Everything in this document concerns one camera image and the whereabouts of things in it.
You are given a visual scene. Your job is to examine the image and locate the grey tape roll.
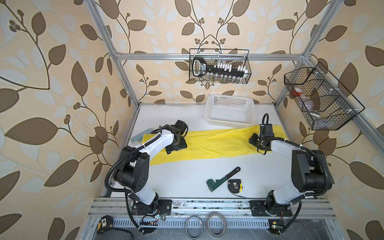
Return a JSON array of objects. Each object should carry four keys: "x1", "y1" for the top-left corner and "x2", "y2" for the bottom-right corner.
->
[{"x1": 206, "y1": 212, "x2": 228, "y2": 238}]

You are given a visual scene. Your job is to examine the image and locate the yellow black tape measure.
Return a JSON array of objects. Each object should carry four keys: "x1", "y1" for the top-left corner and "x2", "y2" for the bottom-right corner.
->
[{"x1": 96, "y1": 215, "x2": 114, "y2": 235}]

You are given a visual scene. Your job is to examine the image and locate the white plastic basket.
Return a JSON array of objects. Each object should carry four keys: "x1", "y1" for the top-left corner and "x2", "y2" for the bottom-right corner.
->
[{"x1": 205, "y1": 95, "x2": 255, "y2": 128}]

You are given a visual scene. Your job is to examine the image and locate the black wire basket right wall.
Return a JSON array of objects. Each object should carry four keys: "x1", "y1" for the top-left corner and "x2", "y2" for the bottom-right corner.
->
[{"x1": 284, "y1": 62, "x2": 365, "y2": 131}]

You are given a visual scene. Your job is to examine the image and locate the black wire basket wall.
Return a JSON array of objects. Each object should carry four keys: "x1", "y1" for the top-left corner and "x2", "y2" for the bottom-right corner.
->
[
  {"x1": 284, "y1": 62, "x2": 365, "y2": 131},
  {"x1": 189, "y1": 48, "x2": 252, "y2": 84}
]

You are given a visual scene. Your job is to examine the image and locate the black wire basket back wall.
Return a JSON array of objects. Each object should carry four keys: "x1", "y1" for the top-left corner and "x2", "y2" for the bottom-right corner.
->
[{"x1": 189, "y1": 48, "x2": 252, "y2": 84}]

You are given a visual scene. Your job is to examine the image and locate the yellow trousers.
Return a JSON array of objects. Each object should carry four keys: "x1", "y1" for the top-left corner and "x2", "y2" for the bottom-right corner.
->
[{"x1": 140, "y1": 124, "x2": 289, "y2": 166}]

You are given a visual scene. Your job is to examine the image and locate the light blue stapler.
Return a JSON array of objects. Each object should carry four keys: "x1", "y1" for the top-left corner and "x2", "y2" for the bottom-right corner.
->
[{"x1": 131, "y1": 129, "x2": 152, "y2": 143}]

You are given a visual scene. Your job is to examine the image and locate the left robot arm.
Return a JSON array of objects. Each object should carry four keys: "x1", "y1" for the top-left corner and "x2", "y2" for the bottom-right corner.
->
[{"x1": 104, "y1": 120, "x2": 189, "y2": 214}]

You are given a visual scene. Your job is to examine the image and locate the red item in basket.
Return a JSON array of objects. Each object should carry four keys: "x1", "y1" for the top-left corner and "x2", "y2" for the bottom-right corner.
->
[{"x1": 292, "y1": 87, "x2": 303, "y2": 97}]

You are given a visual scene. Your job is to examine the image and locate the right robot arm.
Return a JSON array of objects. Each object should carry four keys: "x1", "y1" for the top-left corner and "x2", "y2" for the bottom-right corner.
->
[{"x1": 249, "y1": 124, "x2": 333, "y2": 216}]

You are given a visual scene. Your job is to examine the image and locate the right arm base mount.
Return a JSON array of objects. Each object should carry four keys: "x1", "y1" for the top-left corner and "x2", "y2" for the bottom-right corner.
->
[{"x1": 249, "y1": 200, "x2": 293, "y2": 218}]

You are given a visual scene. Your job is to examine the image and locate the black socket set holder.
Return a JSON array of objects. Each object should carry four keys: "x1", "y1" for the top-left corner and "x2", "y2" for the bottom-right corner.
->
[{"x1": 190, "y1": 56, "x2": 252, "y2": 78}]

